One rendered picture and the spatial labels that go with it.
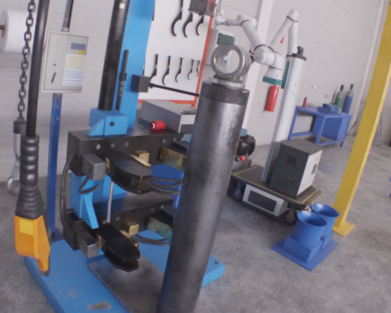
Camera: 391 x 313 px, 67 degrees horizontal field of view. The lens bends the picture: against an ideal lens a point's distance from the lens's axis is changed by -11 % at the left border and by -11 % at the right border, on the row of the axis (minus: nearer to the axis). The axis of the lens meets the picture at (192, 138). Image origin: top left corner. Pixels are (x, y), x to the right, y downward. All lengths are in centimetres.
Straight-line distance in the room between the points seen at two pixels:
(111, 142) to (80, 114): 200
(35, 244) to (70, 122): 292
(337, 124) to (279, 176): 491
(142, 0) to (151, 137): 80
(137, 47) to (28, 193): 137
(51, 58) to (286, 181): 256
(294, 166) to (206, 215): 209
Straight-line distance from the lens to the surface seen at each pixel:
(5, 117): 345
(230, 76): 139
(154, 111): 223
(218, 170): 144
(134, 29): 197
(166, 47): 420
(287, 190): 358
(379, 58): 376
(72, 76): 227
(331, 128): 838
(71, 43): 224
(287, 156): 351
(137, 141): 187
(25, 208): 82
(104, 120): 176
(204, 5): 180
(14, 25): 208
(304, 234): 306
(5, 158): 358
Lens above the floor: 160
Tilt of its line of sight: 15 degrees down
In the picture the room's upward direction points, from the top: 11 degrees clockwise
